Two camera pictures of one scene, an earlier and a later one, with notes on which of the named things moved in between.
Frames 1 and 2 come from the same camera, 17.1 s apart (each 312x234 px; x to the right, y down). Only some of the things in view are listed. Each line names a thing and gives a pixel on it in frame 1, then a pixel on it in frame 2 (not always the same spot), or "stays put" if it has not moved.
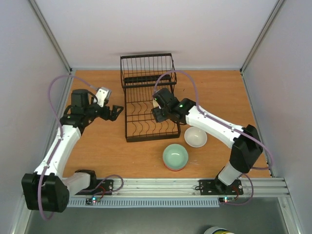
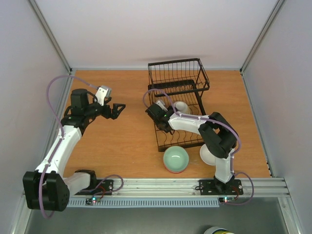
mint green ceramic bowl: x=175 y=156 stays put
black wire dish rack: x=141 y=76 → x=173 y=81
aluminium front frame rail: x=189 y=188 stays put
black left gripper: x=114 y=115 stays put
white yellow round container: x=218 y=230 stays put
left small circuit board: x=92 y=200 stays put
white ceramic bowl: x=195 y=137 → x=206 y=157
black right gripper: x=158 y=115 → x=152 y=113
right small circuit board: x=226 y=199 stays put
